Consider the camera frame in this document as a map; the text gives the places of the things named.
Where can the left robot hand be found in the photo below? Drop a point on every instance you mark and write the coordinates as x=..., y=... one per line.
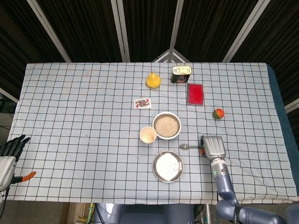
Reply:
x=5, y=165

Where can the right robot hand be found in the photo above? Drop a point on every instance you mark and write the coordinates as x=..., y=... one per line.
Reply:
x=213, y=147

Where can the metal spoon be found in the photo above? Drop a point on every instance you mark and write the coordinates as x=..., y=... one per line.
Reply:
x=184, y=146

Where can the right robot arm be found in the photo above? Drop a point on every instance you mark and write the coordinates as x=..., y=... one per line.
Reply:
x=224, y=184

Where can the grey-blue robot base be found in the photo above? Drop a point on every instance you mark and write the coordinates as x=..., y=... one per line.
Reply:
x=140, y=214

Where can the white bowl of rice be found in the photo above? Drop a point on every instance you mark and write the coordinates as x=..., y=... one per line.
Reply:
x=167, y=138

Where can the white paper cup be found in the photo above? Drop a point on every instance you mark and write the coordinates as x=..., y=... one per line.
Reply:
x=147, y=135

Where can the red and green ball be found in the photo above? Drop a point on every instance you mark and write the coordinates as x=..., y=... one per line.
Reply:
x=218, y=114

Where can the steel plate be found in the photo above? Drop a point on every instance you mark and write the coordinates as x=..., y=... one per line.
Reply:
x=167, y=166

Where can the red stamp pad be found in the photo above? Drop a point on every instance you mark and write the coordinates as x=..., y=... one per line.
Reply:
x=195, y=94

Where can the black equipment box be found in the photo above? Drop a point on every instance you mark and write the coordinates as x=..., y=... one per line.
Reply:
x=4, y=105

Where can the blue padded table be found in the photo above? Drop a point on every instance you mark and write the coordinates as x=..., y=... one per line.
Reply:
x=282, y=112

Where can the luncheon meat can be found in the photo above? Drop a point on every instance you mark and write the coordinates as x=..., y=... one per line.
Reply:
x=181, y=74

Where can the checkered tablecloth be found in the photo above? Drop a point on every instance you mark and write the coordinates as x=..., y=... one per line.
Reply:
x=70, y=116

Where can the playing card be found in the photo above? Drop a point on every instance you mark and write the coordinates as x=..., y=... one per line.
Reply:
x=142, y=103

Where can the yellow pear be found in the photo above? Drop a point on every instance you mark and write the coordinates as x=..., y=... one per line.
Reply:
x=153, y=81

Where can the black pleated curtain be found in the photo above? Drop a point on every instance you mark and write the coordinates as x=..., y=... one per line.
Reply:
x=88, y=28

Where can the white aluminium frame rail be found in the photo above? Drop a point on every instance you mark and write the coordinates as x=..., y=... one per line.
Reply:
x=9, y=95
x=292, y=105

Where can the white frame foot bracket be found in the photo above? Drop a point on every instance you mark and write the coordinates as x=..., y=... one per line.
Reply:
x=171, y=56

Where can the white aluminium frame post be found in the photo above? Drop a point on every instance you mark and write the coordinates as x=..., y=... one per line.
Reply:
x=50, y=32
x=175, y=25
x=121, y=30
x=243, y=32

